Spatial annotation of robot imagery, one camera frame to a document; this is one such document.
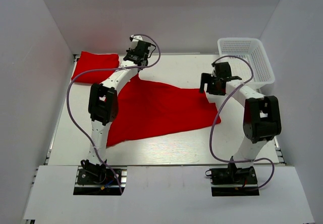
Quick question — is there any red t-shirt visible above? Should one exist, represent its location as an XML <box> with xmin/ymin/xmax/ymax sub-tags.
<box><xmin>71</xmin><ymin>51</ymin><xmax>119</xmax><ymax>84</ymax></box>
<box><xmin>106</xmin><ymin>76</ymin><xmax>221</xmax><ymax>147</ymax></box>

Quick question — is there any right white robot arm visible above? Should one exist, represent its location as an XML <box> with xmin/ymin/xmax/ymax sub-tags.
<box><xmin>199</xmin><ymin>62</ymin><xmax>282</xmax><ymax>183</ymax></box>

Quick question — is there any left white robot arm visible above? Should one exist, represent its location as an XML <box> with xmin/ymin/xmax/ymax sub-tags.
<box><xmin>81</xmin><ymin>37</ymin><xmax>156</xmax><ymax>183</ymax></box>

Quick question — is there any white plastic basket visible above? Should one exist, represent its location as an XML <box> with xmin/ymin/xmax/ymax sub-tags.
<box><xmin>218</xmin><ymin>37</ymin><xmax>275</xmax><ymax>89</ymax></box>

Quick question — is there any folded red t-shirt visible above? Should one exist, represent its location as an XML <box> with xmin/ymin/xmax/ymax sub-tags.
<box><xmin>71</xmin><ymin>51</ymin><xmax>119</xmax><ymax>84</ymax></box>

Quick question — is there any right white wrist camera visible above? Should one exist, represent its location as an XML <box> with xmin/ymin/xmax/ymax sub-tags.
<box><xmin>211</xmin><ymin>62</ymin><xmax>217</xmax><ymax>78</ymax></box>

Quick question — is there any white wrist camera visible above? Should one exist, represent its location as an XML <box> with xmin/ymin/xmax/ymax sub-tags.
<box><xmin>129</xmin><ymin>35</ymin><xmax>142</xmax><ymax>49</ymax></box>
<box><xmin>211</xmin><ymin>62</ymin><xmax>217</xmax><ymax>78</ymax></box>

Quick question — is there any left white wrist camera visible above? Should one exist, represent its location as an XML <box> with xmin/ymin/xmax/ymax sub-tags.
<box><xmin>129</xmin><ymin>35</ymin><xmax>142</xmax><ymax>49</ymax></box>

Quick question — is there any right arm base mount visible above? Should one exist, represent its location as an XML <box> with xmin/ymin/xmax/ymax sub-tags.
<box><xmin>205</xmin><ymin>167</ymin><xmax>259</xmax><ymax>197</ymax></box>

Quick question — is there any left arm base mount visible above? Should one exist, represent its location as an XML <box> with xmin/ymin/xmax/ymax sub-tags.
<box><xmin>73</xmin><ymin>168</ymin><xmax>122</xmax><ymax>196</ymax></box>

